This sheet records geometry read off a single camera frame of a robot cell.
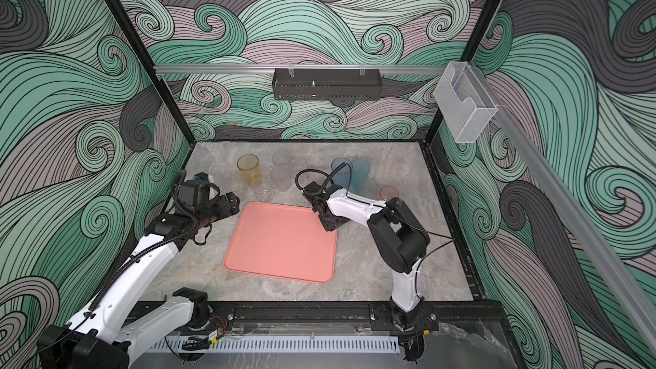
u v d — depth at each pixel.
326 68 0.95
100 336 0.38
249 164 1.00
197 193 0.59
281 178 1.09
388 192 0.98
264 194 1.00
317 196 0.68
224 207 0.70
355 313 0.76
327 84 0.95
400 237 0.49
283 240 0.88
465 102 0.79
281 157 1.09
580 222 0.50
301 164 1.09
